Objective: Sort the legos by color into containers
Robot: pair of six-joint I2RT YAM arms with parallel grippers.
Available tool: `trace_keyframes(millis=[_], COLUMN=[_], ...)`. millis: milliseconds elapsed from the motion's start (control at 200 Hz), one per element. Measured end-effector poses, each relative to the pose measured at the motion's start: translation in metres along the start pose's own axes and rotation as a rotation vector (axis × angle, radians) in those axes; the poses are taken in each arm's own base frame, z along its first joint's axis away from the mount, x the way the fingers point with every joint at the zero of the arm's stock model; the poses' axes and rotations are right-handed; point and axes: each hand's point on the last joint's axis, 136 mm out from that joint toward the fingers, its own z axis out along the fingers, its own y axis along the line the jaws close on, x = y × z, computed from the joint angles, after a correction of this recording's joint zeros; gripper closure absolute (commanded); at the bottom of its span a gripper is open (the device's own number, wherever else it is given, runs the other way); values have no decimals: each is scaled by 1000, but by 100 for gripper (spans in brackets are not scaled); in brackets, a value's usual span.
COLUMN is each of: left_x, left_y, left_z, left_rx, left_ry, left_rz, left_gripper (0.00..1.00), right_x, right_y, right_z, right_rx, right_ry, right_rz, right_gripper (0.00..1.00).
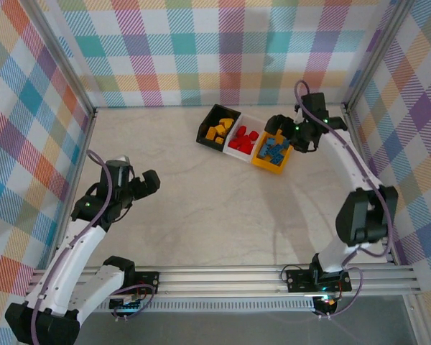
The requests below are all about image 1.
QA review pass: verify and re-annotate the colourful plaid backdrop panel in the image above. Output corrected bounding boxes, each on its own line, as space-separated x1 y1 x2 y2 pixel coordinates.
32 0 407 108
0 0 94 345
346 0 431 345

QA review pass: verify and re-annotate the aluminium mounting rail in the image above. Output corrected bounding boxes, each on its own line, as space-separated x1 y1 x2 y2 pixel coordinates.
24 264 422 300

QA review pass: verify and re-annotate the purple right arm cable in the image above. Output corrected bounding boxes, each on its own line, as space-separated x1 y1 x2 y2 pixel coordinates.
294 80 396 319

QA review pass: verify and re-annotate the electronics board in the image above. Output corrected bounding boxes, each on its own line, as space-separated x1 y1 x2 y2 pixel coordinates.
314 289 340 313
109 296 144 313

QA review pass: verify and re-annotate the white plastic bin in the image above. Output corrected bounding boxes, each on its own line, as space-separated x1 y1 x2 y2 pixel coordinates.
222 114 268 165

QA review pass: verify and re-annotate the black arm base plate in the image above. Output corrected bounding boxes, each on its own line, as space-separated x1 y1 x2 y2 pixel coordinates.
132 271 161 296
285 267 353 294

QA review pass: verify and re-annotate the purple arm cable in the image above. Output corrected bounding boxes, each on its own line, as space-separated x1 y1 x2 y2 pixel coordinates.
28 149 157 345
294 80 396 319

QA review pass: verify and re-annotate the grey slotted cable duct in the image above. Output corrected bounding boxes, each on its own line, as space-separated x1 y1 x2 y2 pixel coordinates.
42 300 316 314

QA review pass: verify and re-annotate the aluminium table edge rail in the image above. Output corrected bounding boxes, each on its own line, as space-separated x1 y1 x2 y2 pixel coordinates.
343 106 399 267
46 109 98 270

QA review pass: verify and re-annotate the black plastic bin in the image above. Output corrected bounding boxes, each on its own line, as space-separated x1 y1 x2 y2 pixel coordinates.
195 103 242 152

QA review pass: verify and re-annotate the aluminium frame post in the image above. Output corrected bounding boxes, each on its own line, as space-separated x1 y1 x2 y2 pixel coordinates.
343 0 417 112
19 0 97 119

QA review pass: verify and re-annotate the yellow plastic bin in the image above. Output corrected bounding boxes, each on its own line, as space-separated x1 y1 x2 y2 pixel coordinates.
251 129 295 175

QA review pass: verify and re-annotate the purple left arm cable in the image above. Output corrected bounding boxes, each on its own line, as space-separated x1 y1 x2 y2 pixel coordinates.
28 149 157 345

